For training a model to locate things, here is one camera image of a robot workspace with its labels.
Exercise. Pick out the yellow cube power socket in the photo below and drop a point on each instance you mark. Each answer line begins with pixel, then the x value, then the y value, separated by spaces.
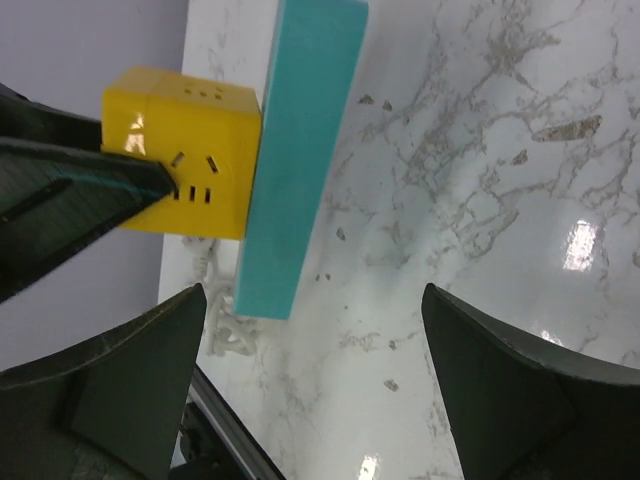
pixel 205 133

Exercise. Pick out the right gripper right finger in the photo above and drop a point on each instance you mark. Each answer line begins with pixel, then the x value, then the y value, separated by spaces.
pixel 521 407

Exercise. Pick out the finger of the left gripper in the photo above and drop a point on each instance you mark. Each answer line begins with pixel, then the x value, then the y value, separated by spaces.
pixel 59 191

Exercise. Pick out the teal power strip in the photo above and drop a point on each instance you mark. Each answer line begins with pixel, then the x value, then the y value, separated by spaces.
pixel 314 55

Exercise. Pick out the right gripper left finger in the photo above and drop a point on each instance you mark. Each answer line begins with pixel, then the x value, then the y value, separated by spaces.
pixel 109 407

